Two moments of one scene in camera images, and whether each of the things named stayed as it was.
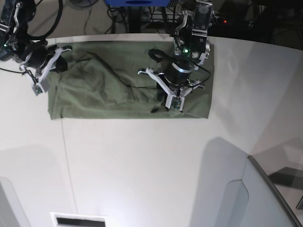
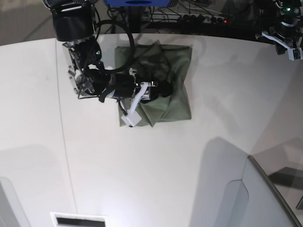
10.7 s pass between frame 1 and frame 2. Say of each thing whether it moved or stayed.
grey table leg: stayed
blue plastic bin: stayed
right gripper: moved
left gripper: moved
